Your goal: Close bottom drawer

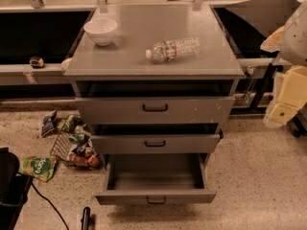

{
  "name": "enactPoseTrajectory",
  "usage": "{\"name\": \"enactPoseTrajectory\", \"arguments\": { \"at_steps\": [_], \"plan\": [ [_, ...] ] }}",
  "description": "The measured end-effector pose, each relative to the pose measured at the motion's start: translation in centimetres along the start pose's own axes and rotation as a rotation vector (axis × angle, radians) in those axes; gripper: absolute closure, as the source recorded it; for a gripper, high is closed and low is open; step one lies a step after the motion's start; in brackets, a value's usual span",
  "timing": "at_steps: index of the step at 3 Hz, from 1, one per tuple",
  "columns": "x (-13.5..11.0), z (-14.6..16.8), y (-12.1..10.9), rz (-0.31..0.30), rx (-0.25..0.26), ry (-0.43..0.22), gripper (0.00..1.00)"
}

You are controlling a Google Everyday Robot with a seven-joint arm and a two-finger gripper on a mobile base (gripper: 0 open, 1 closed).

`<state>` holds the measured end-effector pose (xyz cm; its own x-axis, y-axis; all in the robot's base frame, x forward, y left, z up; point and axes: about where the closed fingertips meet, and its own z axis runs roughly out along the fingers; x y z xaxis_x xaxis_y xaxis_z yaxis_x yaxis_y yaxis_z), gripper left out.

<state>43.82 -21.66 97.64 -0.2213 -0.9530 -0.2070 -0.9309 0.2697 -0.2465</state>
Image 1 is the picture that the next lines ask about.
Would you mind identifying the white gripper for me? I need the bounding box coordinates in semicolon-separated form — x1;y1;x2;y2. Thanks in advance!
263;65;307;128

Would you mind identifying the grey bottom drawer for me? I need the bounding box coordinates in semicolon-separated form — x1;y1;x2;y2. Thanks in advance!
96;153;216;205

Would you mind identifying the grey drawer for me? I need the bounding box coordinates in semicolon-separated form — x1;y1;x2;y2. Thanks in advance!
76;80;234;125
91;124;222;154
96;153;216;205

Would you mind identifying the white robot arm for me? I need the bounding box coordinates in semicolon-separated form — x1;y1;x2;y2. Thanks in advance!
260;1;307;127

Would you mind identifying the grey top drawer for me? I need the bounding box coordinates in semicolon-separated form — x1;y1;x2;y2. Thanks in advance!
76;80;234;125

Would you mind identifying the grey middle drawer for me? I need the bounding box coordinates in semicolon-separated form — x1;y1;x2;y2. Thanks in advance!
91;124;222;154

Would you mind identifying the black stand with tray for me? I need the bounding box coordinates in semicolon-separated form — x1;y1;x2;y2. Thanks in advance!
224;0;307;138

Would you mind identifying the clear plastic water bottle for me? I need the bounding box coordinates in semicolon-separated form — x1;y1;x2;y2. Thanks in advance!
145;36;201;62

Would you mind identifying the white ceramic bowl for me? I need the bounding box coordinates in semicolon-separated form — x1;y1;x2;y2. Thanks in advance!
83;18;118;46

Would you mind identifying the blue snack bag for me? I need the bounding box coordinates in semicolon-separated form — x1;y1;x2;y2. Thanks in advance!
41;110;57;137

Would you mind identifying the green snack bag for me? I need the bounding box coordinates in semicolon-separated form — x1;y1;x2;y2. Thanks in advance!
19;156;57;182

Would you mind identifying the wire basket with snacks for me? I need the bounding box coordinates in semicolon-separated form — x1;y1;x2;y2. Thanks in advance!
51;114;102;169

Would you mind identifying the black handle near floor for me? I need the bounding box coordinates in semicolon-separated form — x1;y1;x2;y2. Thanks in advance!
81;207;90;230

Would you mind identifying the black cable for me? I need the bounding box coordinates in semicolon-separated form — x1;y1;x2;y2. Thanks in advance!
30;181;70;230

